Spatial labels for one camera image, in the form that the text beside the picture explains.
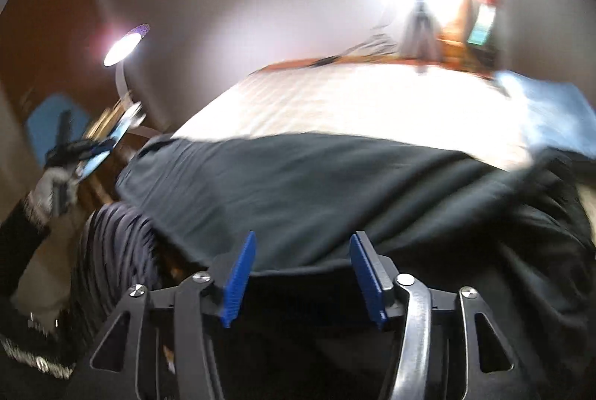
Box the folded blue towel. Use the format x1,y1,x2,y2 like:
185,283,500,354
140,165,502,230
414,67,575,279
495,71,595,160

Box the black power cable with adapter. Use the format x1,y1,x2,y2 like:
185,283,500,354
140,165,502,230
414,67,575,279
311,24,397,68

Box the left gloved hand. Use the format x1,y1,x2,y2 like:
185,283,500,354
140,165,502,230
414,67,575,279
27,168,78,225

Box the bed with checkered sheet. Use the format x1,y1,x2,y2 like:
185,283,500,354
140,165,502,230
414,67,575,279
174,63,534,170

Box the orange patterned cloth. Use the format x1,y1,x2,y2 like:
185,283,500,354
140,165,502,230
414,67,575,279
438,0,474,70

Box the dark green pants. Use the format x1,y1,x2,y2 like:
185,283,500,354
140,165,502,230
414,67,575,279
117,133,595,399

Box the white clip desk lamp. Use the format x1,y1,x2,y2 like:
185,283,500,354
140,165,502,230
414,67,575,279
103,23,156,139

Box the leopard print cloth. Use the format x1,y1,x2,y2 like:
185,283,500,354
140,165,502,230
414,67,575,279
83,98,132,141

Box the blue plastic chair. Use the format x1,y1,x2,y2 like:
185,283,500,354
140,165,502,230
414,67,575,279
25,93,137,184

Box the person's striped trouser leg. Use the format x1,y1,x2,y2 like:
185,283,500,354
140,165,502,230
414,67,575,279
58,202,168,363

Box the black tripod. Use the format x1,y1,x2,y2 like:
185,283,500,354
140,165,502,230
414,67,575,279
400,0,443,74

